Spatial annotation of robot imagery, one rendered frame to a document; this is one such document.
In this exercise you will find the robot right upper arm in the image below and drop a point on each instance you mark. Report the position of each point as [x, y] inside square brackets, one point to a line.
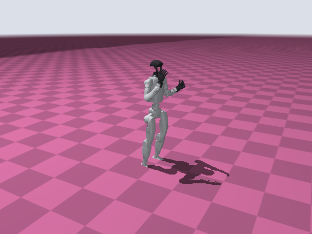
[148, 83]

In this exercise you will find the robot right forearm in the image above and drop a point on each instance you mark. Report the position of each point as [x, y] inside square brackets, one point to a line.
[153, 92]

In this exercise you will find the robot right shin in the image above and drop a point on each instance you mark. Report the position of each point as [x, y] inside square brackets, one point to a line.
[146, 152]

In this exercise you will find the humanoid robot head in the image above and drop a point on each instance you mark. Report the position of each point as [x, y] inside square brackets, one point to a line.
[156, 64]

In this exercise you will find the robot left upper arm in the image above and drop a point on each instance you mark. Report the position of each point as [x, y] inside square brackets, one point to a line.
[166, 88]

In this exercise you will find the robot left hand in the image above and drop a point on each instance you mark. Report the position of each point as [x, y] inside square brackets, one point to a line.
[180, 86]

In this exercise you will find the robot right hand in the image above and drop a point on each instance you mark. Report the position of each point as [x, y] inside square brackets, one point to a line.
[161, 77]

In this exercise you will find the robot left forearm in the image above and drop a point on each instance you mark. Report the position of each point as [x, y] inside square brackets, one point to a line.
[173, 91]

